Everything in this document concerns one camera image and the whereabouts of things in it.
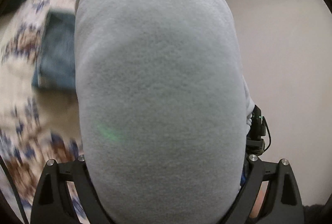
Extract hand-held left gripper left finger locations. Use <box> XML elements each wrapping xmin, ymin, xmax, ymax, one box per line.
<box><xmin>31</xmin><ymin>154</ymin><xmax>111</xmax><ymax>224</ymax></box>

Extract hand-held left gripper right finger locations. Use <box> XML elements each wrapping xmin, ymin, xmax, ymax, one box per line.
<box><xmin>220</xmin><ymin>154</ymin><xmax>304</xmax><ymax>224</ymax></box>

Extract pale grey pants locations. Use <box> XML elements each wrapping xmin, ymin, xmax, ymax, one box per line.
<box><xmin>74</xmin><ymin>0</ymin><xmax>255</xmax><ymax>224</ymax></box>

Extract dark cloth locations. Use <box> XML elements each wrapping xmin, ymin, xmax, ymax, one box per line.
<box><xmin>302</xmin><ymin>203</ymin><xmax>332</xmax><ymax>224</ymax></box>

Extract floral printed blanket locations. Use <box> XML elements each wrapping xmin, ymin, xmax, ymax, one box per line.
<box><xmin>0</xmin><ymin>0</ymin><xmax>97</xmax><ymax>224</ymax></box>

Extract blue denim jeans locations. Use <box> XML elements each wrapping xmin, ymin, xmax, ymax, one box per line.
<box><xmin>32</xmin><ymin>9</ymin><xmax>77</xmax><ymax>91</ymax></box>

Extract black cable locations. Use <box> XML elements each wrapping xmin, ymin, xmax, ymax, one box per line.
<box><xmin>263</xmin><ymin>116</ymin><xmax>272</xmax><ymax>150</ymax></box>

